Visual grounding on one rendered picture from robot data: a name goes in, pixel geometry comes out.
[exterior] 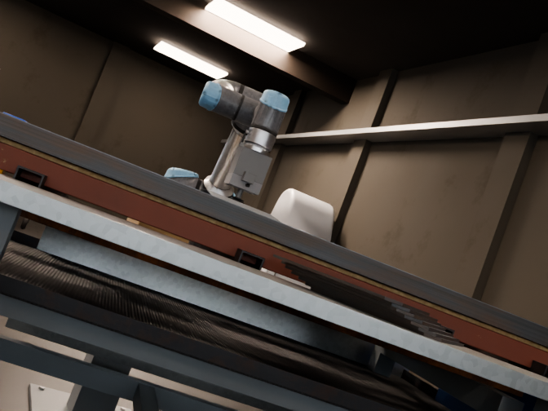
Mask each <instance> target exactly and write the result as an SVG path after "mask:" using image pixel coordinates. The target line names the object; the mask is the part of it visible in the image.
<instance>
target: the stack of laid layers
mask: <svg viewBox="0 0 548 411"><path fill-rule="evenodd" d="M0 135H1V136H3V137H5V138H8V139H11V140H14V141H16V142H18V143H20V144H24V145H26V146H29V147H31V148H35V149H37V150H39V151H41V152H45V153H47V154H50V155H52V156H54V157H58V158H60V159H62V160H65V161H68V162H71V163H73V164H75V165H77V166H81V167H83V168H86V169H88V170H91V171H94V172H96V173H98V174H101V175H104V176H107V177H109V178H111V179H115V180H116V181H119V182H122V183H125V184H127V185H130V186H132V187H134V188H138V189H140V190H143V191H145V192H148V193H151V194H153V195H155V196H158V197H161V198H163V199H166V200H168V201H172V202H174V203H176V204H179V205H181V206H184V207H187V208H189V209H191V210H195V211H197V212H199V213H202V214H205V215H208V216H210V217H212V218H215V219H218V220H220V221H223V222H225V223H229V224H231V225H233V226H235V227H238V228H241V229H244V230H246V231H248V232H252V233H254V234H256V235H259V236H262V237H265V238H267V239H269V240H271V241H275V242H277V243H280V244H282V245H285V246H288V247H290V248H292V249H295V250H298V251H301V252H303V253H305V254H309V255H311V256H313V257H316V258H318V259H321V260H324V261H326V262H328V263H332V264H334V265H337V266H339V267H342V268H345V269H347V270H349V271H352V272H355V273H357V274H360V275H362V276H366V277H368V278H370V279H373V280H375V281H378V282H381V283H383V284H385V285H389V286H391V287H393V288H396V289H399V290H402V291H404V292H406V293H409V294H412V295H414V296H417V297H419V298H423V299H425V300H427V301H429V302H432V303H435V304H438V305H440V306H442V307H446V308H448V309H450V310H453V311H455V312H459V313H461V314H463V315H465V316H469V317H471V318H474V319H476V320H479V321H482V322H484V323H486V324H489V325H492V326H495V327H497V328H499V329H503V330H505V331H507V332H510V333H512V334H515V335H518V336H520V337H522V338H526V339H528V340H531V341H533V342H535V343H539V344H541V345H543V346H546V347H548V328H546V327H544V326H542V325H538V324H536V323H533V322H531V321H529V320H525V319H524V318H521V317H519V316H516V315H513V314H510V313H509V312H505V311H503V310H501V309H498V308H496V307H493V306H490V305H488V304H486V303H482V302H480V301H478V300H475V299H473V298H470V297H467V296H466V295H463V294H459V293H458V292H455V291H452V290H450V289H447V288H444V287H443V286H440V285H437V284H435V283H432V282H430V281H426V280H424V279H422V278H420V277H417V276H414V275H412V274H409V273H407V272H404V271H401V270H400V269H397V268H394V267H391V266H389V265H386V264H385V263H381V262H379V261H377V260H374V259H371V258H368V257H366V256H364V255H362V254H358V253H356V252H354V251H351V250H348V249H346V248H343V247H341V246H339V245H335V244H333V243H331V242H328V241H325V240H323V239H320V238H319V237H316V236H313V235H310V234H308V233H305V232H302V231H300V230H298V229H296V228H292V227H290V226H288V225H285V224H283V223H279V222H277V221H275V220H273V219H270V218H267V217H265V216H262V215H261V214H257V213H255V212H252V211H250V210H247V209H244V208H242V207H240V206H238V205H234V204H232V203H230V202H227V201H224V200H221V199H219V198H217V197H213V196H211V195H209V194H207V193H204V192H201V191H199V190H196V189H194V188H190V187H189V186H186V185H184V184H181V183H178V182H176V181H174V180H172V179H168V178H166V177H163V176H161V175H158V174H155V173H153V172H151V171H149V170H145V169H143V168H140V167H138V166H135V165H132V164H130V163H128V162H126V161H123V160H120V159H118V158H115V157H112V156H109V155H108V154H105V153H103V152H100V151H97V150H95V149H93V148H89V147H87V146H85V145H82V144H79V143H77V142H74V141H72V140H70V139H66V138H65V137H62V136H60V135H57V134H54V133H51V132H50V131H47V130H43V129H42V128H39V127H37V126H34V125H31V124H29V123H27V122H23V121H21V120H19V119H16V118H14V117H11V116H8V115H6V114H4V113H0Z"/></svg>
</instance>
